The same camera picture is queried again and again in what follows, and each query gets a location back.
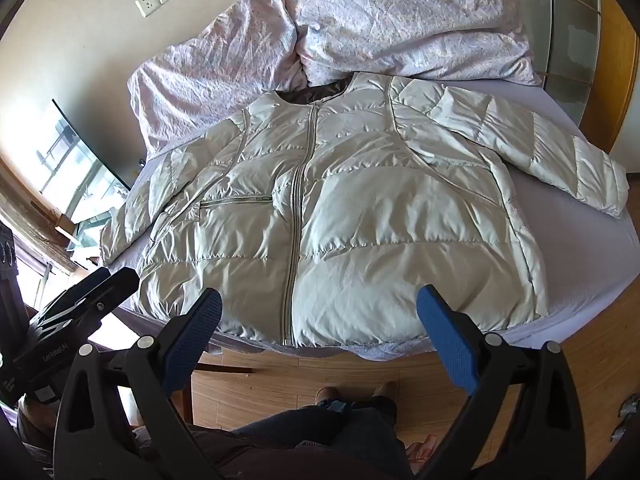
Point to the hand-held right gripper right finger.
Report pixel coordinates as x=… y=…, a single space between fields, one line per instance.
x=445 y=335

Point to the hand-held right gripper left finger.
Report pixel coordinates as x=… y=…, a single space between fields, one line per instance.
x=192 y=340

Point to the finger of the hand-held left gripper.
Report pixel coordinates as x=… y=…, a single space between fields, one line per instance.
x=82 y=286
x=117 y=285

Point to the cream puffer jacket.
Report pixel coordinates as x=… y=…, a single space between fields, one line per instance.
x=380 y=210

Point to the person's brown shoe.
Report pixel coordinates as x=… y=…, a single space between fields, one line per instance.
x=385 y=390
x=326 y=393

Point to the wooden television cabinet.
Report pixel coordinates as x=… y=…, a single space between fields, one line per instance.
x=30 y=220

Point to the black flat screen television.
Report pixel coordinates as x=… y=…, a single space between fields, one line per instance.
x=85 y=165

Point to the bed with lilac sheet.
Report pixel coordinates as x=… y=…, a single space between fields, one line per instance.
x=575 y=270

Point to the person's legs in dark jeans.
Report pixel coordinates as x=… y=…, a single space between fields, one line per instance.
x=320 y=435

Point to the pink floral duvet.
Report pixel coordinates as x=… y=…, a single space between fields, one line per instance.
x=350 y=25

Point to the wooden wardrobe with glass doors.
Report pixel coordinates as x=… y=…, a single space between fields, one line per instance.
x=575 y=35

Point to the white wall socket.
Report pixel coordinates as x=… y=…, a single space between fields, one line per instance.
x=145 y=5

